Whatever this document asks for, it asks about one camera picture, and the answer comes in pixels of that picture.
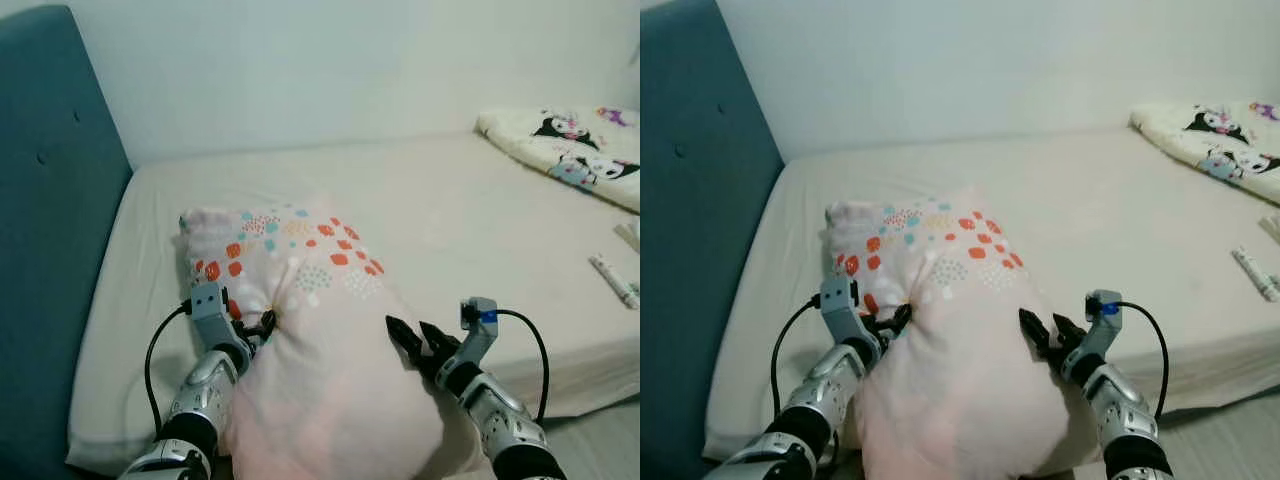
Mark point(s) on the pink pillow with coloured dots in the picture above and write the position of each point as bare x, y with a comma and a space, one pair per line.
960, 390
330, 385

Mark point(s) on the cream cartoon print blanket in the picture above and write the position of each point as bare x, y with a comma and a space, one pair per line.
560, 150
1210, 145

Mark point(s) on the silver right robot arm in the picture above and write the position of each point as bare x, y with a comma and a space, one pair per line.
1125, 410
500, 415

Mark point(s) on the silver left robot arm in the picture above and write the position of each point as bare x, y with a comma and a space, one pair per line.
200, 395
825, 385

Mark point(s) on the white bed mattress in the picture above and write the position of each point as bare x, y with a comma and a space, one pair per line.
1100, 200
450, 210

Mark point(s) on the teal upholstered headboard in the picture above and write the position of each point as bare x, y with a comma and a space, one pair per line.
700, 200
50, 200

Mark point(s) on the small white packet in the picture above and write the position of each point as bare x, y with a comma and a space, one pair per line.
630, 236
1272, 227

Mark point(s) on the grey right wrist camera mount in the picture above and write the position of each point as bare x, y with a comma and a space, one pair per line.
480, 322
1104, 315

